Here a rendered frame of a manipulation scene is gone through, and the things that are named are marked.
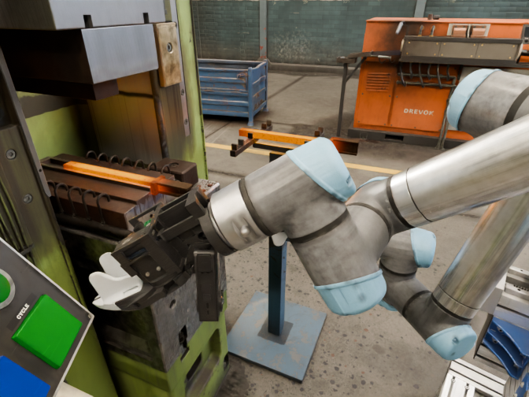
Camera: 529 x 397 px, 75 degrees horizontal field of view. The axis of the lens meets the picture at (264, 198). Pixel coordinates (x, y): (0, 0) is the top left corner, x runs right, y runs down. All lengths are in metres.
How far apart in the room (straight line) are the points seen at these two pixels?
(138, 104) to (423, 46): 3.26
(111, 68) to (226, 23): 8.49
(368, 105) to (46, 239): 3.80
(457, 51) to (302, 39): 5.01
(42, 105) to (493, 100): 1.18
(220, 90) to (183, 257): 4.34
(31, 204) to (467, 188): 0.81
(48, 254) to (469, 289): 0.87
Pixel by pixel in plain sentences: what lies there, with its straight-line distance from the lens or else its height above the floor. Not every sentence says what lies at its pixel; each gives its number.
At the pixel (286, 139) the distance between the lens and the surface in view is 1.21.
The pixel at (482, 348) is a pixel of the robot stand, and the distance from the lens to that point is 1.23.
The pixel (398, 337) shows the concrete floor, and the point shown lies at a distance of 1.92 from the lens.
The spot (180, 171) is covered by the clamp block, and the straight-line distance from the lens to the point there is 1.04.
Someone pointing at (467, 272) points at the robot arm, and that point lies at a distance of 0.69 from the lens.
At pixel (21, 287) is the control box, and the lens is 0.60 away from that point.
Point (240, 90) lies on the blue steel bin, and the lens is 4.62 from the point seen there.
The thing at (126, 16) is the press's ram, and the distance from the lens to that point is 0.84.
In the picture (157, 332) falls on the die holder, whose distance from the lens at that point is 1.03.
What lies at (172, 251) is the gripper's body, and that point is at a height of 1.16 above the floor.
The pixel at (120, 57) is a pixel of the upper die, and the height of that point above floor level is 1.31.
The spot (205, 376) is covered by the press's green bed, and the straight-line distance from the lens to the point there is 1.52.
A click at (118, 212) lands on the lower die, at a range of 0.88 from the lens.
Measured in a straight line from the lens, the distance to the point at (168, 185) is 0.90.
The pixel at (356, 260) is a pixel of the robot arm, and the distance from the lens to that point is 0.39.
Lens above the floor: 1.40
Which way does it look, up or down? 29 degrees down
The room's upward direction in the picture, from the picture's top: straight up
